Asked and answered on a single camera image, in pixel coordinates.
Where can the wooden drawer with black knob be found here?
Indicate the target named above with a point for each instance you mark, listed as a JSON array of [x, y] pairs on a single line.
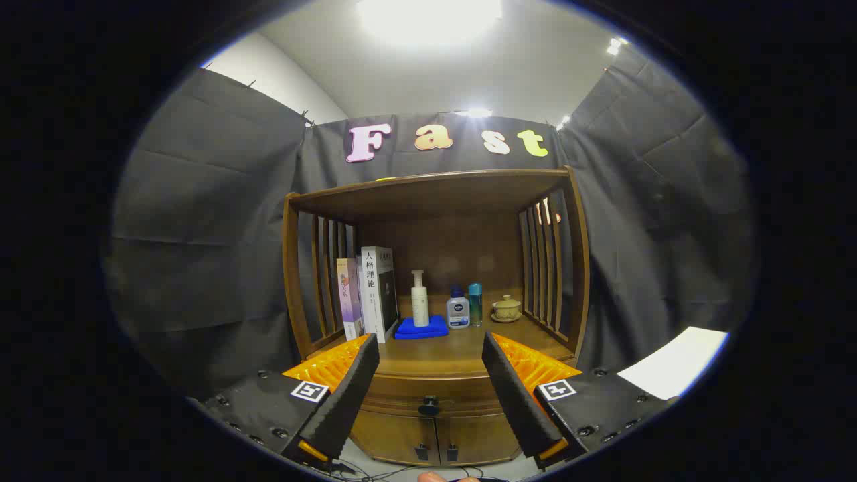
[[402, 391]]

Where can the purple paperback book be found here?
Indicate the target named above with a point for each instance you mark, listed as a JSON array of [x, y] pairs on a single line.
[[349, 301]]

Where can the blue folded cloth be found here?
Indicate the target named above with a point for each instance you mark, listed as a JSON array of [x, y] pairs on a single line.
[[418, 332]]

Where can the black backdrop cloth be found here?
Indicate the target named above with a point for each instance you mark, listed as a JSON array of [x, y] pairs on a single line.
[[214, 234]]

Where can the white pump bottle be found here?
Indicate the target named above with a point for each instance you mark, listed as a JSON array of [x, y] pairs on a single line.
[[420, 308]]

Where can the beige saucer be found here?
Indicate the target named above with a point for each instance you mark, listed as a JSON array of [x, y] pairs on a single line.
[[506, 319]]

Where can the white bottle with blue cap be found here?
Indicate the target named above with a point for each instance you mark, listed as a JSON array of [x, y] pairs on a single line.
[[458, 314]]

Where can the white and black book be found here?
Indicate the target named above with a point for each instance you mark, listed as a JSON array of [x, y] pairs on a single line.
[[375, 294]]

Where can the white flat panel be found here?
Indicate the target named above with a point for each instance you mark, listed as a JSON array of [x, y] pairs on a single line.
[[676, 361]]

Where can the wooden cabinet door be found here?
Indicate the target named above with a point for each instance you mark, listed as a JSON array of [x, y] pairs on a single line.
[[395, 435], [479, 435]]

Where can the teal slim bottle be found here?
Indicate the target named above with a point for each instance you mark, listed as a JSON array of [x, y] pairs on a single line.
[[475, 304]]

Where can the ceiling light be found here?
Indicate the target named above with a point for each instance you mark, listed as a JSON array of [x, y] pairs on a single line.
[[428, 20]]

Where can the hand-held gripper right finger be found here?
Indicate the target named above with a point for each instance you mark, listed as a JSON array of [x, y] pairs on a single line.
[[515, 395]]

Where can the brown wooden cabinet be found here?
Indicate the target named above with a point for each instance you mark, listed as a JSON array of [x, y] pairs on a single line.
[[435, 194]]

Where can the wooden countertop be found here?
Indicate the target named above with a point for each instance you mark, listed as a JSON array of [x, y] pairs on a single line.
[[442, 351]]

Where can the beige lidded teacup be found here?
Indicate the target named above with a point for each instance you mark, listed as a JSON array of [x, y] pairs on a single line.
[[507, 306]]

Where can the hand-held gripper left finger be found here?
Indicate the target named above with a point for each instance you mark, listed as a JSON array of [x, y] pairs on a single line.
[[348, 395]]

